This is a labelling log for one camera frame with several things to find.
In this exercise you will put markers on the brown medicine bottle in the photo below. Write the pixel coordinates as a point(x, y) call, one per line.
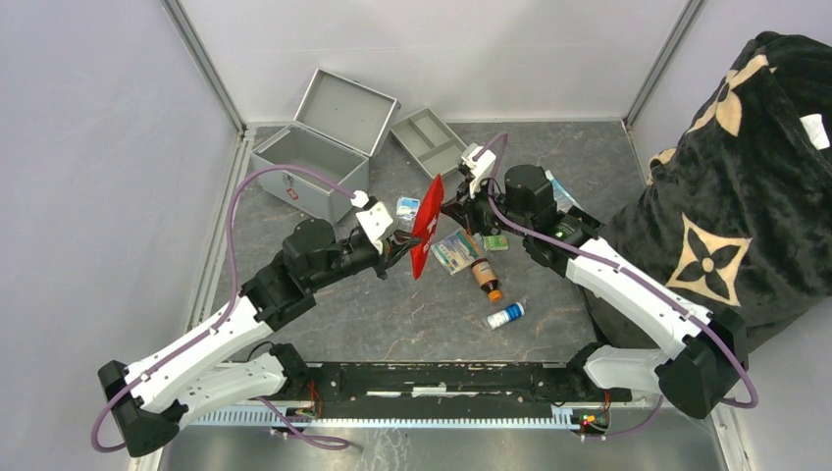
point(487, 279)

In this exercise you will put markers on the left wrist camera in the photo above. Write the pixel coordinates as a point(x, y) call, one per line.
point(374, 218)

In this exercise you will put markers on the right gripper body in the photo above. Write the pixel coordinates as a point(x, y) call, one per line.
point(479, 210)

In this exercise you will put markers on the white blue small bottle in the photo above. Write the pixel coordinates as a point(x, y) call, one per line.
point(509, 314)

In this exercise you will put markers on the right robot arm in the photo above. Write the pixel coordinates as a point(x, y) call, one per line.
point(699, 357)

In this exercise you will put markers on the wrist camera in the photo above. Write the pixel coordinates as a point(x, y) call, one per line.
point(477, 166)
point(374, 218)

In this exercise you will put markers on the blue plasters bag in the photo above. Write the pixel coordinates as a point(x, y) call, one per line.
point(407, 209)

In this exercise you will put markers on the bandage box packet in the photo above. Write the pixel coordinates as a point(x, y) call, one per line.
point(456, 251)

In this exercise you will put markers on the grey metal case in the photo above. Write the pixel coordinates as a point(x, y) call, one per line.
point(339, 126)

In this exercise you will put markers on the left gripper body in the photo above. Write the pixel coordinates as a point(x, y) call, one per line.
point(368, 257)

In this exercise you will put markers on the blue white gauze packet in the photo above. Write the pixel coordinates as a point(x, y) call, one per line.
point(563, 199)

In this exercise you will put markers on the red first aid pouch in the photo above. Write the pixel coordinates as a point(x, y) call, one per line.
point(425, 225)

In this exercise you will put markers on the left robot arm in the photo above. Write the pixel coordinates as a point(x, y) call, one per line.
point(151, 400)

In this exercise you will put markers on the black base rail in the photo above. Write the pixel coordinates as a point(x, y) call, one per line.
point(454, 390)

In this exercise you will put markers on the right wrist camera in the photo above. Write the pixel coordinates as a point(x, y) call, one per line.
point(477, 166)

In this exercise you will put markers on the black floral blanket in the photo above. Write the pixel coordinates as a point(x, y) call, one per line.
point(737, 214)

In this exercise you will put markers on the green small box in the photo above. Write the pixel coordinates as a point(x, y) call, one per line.
point(495, 242)

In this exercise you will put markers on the grey divider tray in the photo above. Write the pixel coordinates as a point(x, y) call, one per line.
point(430, 142)

